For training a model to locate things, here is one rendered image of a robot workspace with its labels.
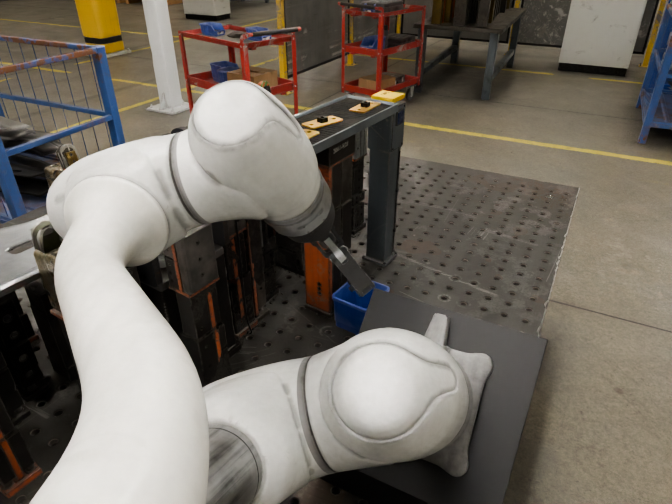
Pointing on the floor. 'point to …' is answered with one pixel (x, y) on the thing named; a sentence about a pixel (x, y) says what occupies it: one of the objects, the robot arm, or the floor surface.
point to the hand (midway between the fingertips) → (339, 256)
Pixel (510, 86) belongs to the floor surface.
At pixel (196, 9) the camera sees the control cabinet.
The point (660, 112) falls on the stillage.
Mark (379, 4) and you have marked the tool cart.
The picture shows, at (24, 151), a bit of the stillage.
